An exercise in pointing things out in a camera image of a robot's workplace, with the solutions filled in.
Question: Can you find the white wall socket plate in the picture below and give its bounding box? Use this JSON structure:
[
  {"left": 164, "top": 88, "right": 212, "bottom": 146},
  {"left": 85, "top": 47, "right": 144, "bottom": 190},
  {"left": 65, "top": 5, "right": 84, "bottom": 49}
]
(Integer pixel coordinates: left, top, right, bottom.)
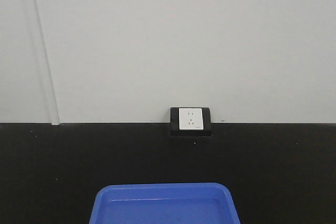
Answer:
[{"left": 178, "top": 108, "right": 204, "bottom": 130}]

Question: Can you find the black socket housing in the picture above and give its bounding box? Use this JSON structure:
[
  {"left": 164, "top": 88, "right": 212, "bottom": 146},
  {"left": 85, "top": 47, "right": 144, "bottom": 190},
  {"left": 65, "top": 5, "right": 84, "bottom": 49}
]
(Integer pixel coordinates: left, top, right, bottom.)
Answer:
[{"left": 170, "top": 107, "right": 212, "bottom": 137}]

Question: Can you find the blue plastic tray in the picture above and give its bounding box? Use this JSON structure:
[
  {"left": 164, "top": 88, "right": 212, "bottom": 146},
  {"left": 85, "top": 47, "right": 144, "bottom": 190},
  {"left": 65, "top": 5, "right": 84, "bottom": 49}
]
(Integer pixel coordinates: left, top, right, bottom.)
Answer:
[{"left": 89, "top": 183, "right": 240, "bottom": 223}]

